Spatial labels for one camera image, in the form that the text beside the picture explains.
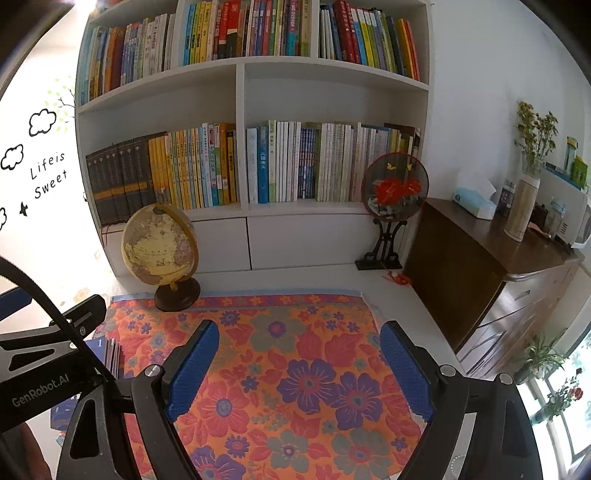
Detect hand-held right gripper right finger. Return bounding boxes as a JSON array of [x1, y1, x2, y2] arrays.
[[379, 320, 543, 480]]

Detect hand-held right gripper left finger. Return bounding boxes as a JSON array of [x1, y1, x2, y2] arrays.
[[55, 319, 221, 480]]

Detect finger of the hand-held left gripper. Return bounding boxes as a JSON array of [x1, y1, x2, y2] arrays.
[[51, 294, 108, 345]]

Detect stack of children's books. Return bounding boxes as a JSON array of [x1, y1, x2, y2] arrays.
[[48, 336, 123, 444]]

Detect person's left forearm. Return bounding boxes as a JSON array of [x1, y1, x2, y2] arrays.
[[0, 422, 47, 480]]

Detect row of black and yellow books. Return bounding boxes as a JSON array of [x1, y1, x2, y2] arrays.
[[85, 122, 241, 227]]

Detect row of white and blue books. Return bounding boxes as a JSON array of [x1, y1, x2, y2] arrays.
[[246, 120, 422, 205]]

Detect row of colourful books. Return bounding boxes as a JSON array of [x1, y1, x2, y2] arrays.
[[182, 0, 315, 65]]

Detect row of red and green books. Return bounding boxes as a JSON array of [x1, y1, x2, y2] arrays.
[[318, 0, 421, 81]]

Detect antique style globe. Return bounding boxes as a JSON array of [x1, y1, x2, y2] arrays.
[[121, 203, 202, 312]]

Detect floral mat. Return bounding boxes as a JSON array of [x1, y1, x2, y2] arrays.
[[99, 292, 430, 480]]

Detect wooden cabinet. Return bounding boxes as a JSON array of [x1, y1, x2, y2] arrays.
[[404, 198, 585, 379]]

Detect potted spider plant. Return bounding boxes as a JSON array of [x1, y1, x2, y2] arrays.
[[515, 332, 568, 384]]

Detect potted flowering plant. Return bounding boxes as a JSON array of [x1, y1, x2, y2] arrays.
[[540, 369, 585, 421]]

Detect white bookshelf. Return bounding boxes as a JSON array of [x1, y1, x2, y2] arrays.
[[74, 0, 437, 278]]

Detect round embroidered fan ornament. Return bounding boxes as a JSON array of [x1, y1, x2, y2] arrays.
[[355, 152, 429, 271]]

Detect tissue box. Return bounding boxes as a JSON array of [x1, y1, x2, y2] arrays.
[[452, 168, 498, 220]]

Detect dark bottle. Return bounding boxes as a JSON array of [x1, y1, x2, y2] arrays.
[[498, 179, 517, 217]]

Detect tall beige vase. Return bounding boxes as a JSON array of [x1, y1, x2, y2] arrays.
[[504, 173, 541, 242]]

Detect glass jar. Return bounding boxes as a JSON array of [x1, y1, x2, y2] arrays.
[[545, 196, 566, 238]]

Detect white microwave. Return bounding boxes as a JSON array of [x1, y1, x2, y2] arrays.
[[538, 166, 591, 247]]

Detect green box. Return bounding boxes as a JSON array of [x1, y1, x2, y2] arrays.
[[566, 136, 589, 190]]

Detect green plant sprigs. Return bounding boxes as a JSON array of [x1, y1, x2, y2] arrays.
[[515, 100, 559, 176]]

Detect black cable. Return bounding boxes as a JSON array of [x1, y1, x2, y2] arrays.
[[0, 256, 118, 398]]

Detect black wall decals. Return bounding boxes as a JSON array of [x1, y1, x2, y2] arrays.
[[0, 83, 77, 227]]

